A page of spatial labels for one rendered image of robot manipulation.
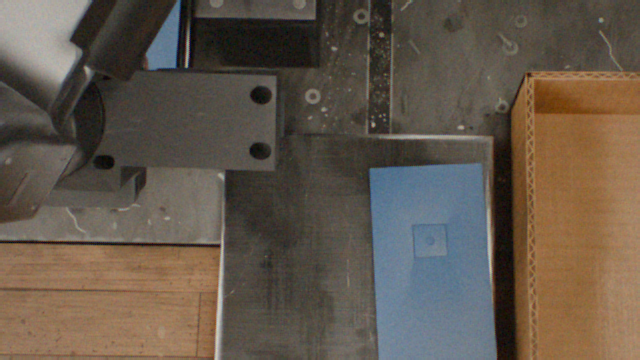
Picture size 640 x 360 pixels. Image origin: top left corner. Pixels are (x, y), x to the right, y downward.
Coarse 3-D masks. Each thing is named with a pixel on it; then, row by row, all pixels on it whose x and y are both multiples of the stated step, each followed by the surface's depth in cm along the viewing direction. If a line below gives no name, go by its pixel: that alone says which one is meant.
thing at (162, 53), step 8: (176, 8) 72; (168, 16) 71; (176, 16) 71; (168, 24) 71; (176, 24) 71; (160, 32) 71; (168, 32) 71; (176, 32) 71; (160, 40) 71; (168, 40) 71; (176, 40) 71; (152, 48) 71; (160, 48) 71; (168, 48) 71; (176, 48) 71; (152, 56) 71; (160, 56) 71; (168, 56) 71; (176, 56) 71; (152, 64) 70; (160, 64) 70; (168, 64) 70
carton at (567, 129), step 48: (528, 96) 72; (576, 96) 75; (624, 96) 75; (528, 144) 72; (576, 144) 78; (624, 144) 78; (528, 192) 71; (576, 192) 77; (624, 192) 77; (528, 240) 70; (576, 240) 77; (624, 240) 77; (528, 288) 69; (576, 288) 76; (624, 288) 76; (528, 336) 69; (576, 336) 75; (624, 336) 75
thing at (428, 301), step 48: (384, 192) 76; (432, 192) 76; (480, 192) 76; (384, 240) 75; (480, 240) 75; (384, 288) 74; (432, 288) 74; (480, 288) 74; (384, 336) 73; (432, 336) 73; (480, 336) 73
